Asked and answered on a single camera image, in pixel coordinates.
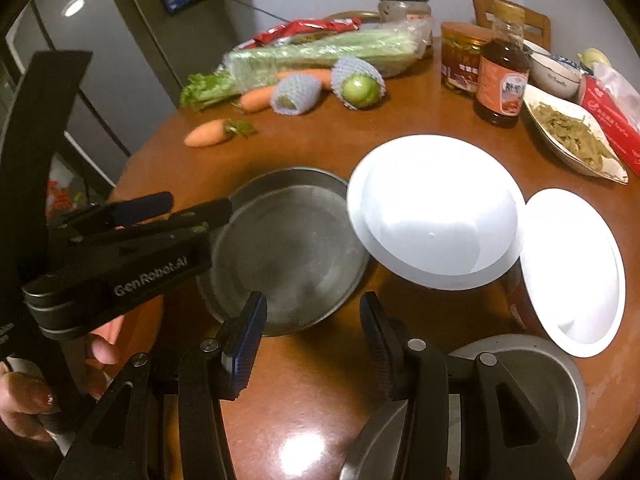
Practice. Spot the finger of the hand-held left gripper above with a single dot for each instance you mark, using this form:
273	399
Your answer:
142	205
210	212

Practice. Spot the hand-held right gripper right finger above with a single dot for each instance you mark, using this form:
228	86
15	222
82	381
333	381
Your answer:
377	347

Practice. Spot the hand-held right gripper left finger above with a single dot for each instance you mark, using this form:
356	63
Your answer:
245	347

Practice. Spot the round steel plate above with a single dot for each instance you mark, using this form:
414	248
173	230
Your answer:
290	245

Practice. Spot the white plate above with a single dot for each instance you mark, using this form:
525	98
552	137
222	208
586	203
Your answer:
575	280
435	210

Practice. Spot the person's left hand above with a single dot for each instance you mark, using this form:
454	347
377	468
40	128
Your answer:
25	400

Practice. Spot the short carrot with green top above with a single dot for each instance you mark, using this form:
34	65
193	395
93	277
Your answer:
205	134

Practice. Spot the red printed bag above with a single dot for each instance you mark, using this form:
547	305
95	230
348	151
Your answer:
60	195

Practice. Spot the orange carrot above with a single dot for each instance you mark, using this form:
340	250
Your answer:
317	76
257	97

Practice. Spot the grey refrigerator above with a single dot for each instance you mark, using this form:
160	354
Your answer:
90	60

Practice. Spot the celery in plastic bag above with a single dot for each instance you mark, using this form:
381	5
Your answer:
310	55

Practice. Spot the green round fruit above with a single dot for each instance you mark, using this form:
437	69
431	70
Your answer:
360	91

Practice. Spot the green fruit in foam net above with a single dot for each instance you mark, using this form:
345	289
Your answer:
350	67

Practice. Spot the red snack packet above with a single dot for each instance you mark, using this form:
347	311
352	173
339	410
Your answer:
305	27

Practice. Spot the white chest freezer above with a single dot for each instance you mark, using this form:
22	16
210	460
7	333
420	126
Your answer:
280	10

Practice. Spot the white oval dish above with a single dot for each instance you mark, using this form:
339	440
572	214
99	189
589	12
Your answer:
542	137

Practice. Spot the glass jar with black lid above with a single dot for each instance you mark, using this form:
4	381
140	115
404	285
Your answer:
402	10

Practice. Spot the green vegetable strips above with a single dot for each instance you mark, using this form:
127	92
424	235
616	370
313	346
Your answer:
570	132

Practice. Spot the jar with orange label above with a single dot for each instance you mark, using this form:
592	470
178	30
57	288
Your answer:
462	67

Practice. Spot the brown sauce bottle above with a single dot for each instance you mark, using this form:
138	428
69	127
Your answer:
502	80

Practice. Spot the white ceramic bowl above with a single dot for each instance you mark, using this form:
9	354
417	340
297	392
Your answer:
555	82

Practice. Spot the red tissue box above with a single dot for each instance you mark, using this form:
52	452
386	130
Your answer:
610	115

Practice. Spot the blue patterned bowl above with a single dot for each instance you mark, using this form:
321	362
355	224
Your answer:
572	62

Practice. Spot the white tissue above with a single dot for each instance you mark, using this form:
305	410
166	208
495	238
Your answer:
622	85

